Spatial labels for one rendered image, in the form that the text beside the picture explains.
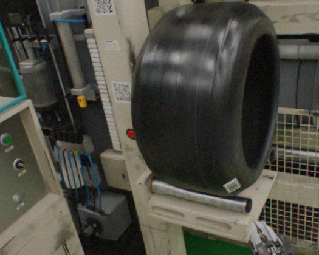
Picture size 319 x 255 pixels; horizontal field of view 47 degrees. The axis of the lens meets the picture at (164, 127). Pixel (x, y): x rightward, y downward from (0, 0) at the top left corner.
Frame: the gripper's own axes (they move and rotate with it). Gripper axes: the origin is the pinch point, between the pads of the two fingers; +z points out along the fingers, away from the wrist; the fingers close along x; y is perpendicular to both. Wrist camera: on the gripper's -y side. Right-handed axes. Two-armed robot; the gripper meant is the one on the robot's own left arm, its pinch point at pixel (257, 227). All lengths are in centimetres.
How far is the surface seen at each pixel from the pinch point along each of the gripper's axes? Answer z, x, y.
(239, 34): 26.8, -19.4, 34.6
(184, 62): 25.7, -4.3, 36.0
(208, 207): 24.1, 10.6, -13.5
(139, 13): 59, -1, 41
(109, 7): 56, 6, 48
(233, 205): 18.0, 2.9, -10.9
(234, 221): 15.4, 4.9, -14.4
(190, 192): 28.0, 13.1, -7.7
